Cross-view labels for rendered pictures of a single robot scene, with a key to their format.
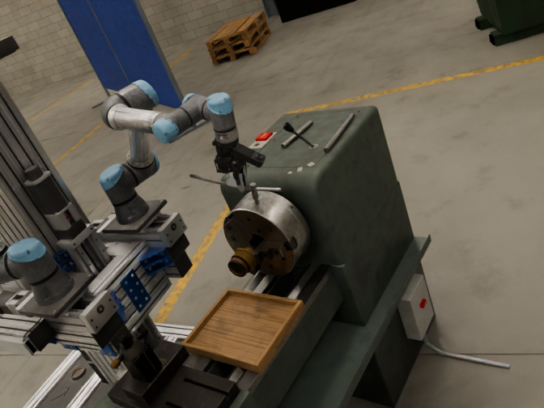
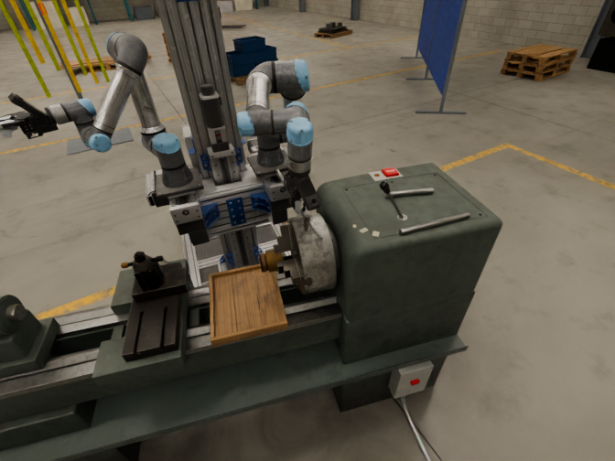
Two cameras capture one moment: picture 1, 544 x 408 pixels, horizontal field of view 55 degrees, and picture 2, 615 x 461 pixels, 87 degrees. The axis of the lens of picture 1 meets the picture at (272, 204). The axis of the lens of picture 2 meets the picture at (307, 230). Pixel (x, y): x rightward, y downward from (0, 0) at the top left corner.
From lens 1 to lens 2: 1.00 m
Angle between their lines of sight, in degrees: 29
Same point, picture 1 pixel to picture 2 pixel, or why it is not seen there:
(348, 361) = (306, 377)
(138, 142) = not seen: hidden behind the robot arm
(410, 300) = (402, 375)
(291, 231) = (313, 273)
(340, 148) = (415, 240)
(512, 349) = not seen: outside the picture
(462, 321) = (446, 410)
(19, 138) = (212, 58)
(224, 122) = (293, 152)
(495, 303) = (485, 424)
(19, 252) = (156, 141)
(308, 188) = (350, 253)
